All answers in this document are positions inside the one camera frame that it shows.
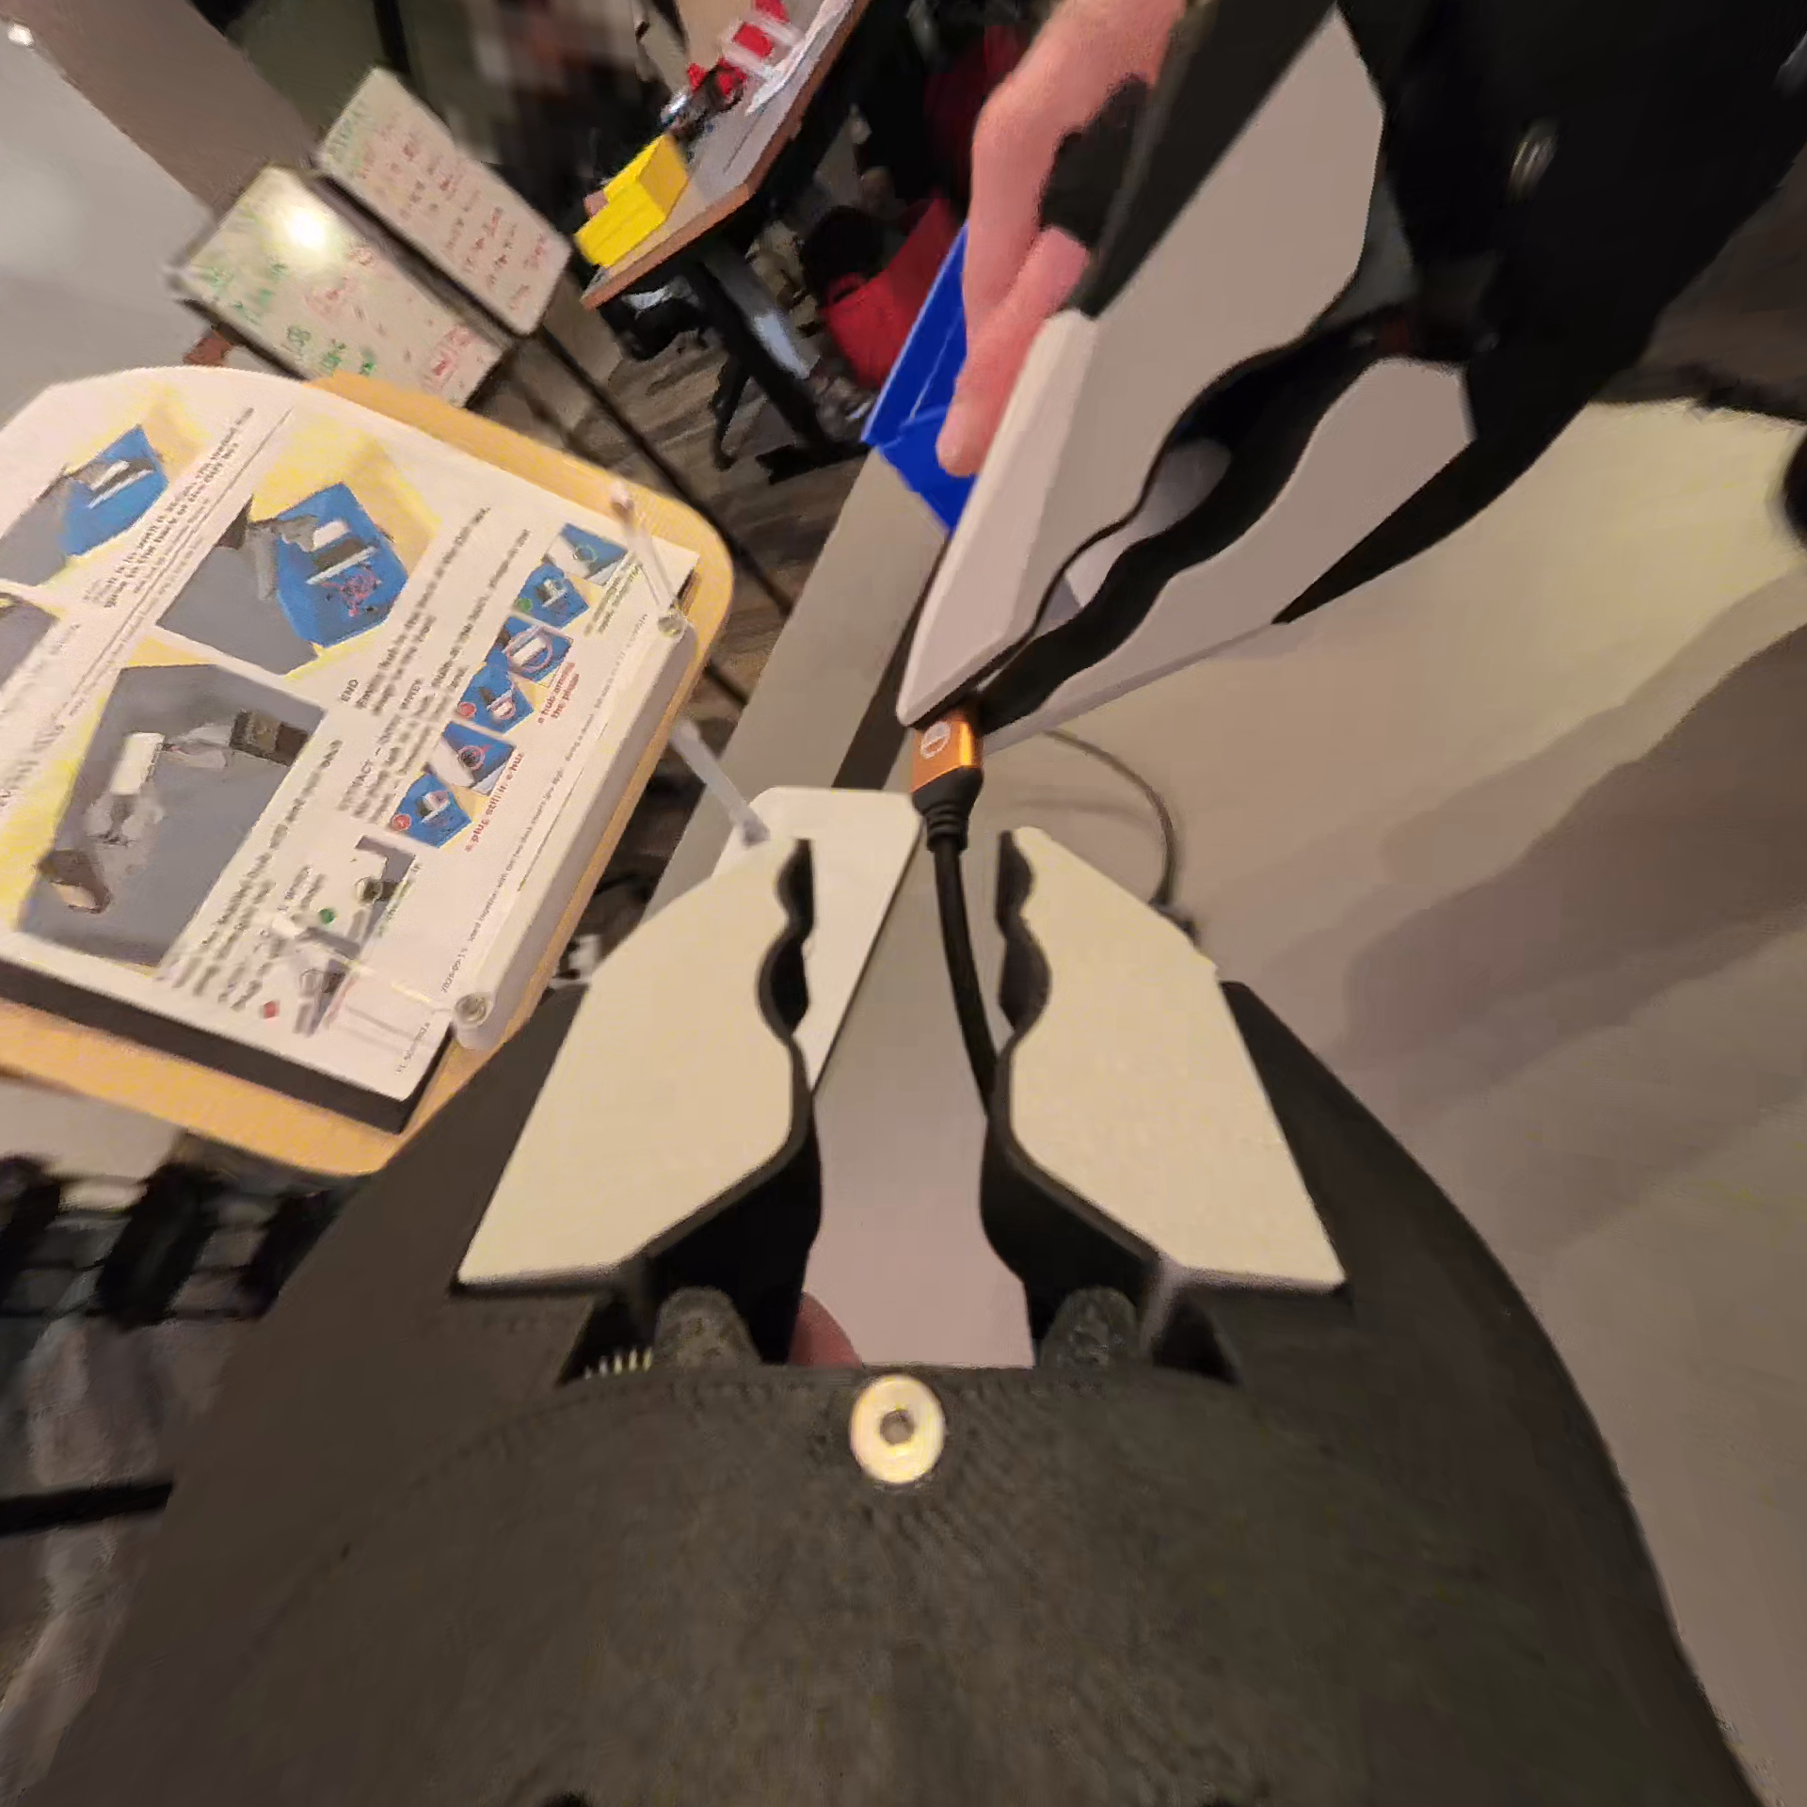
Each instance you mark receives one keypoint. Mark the printed instruction sheet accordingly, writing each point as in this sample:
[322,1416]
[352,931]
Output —
[282,706]

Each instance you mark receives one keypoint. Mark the small handwritten whiteboard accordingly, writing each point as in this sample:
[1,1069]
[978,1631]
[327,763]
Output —
[326,297]
[453,199]

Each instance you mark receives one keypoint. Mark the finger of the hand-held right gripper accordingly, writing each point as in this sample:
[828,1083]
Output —
[1047,508]
[1272,539]

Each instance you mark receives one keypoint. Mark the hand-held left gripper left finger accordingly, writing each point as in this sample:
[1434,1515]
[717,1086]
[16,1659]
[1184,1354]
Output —
[636,1129]

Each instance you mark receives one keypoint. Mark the blue plastic bin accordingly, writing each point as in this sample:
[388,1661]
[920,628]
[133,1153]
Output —
[920,395]

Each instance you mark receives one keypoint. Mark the person's right hand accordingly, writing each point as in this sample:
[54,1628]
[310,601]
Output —
[1013,281]

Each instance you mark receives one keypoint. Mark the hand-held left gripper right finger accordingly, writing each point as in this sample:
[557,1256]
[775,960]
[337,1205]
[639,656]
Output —
[1173,1129]

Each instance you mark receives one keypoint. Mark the yellow plastic bin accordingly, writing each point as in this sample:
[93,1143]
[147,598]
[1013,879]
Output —
[636,205]

